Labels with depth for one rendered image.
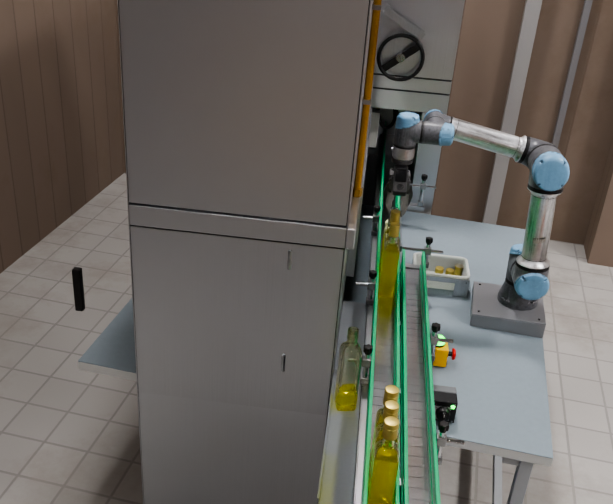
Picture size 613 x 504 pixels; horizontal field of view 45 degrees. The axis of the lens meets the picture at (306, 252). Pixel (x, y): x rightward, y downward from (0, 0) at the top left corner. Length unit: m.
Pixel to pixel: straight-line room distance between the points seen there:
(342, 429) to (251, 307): 0.43
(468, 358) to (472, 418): 0.32
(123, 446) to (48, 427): 0.36
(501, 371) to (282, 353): 0.82
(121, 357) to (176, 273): 0.53
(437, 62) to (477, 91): 1.61
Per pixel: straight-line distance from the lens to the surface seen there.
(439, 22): 3.48
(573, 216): 5.42
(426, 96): 3.55
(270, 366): 2.26
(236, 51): 1.88
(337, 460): 2.02
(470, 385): 2.57
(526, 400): 2.58
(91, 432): 3.45
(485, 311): 2.88
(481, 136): 2.67
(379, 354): 2.41
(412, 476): 2.02
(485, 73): 5.08
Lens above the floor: 2.27
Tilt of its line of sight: 28 degrees down
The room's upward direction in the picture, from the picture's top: 4 degrees clockwise
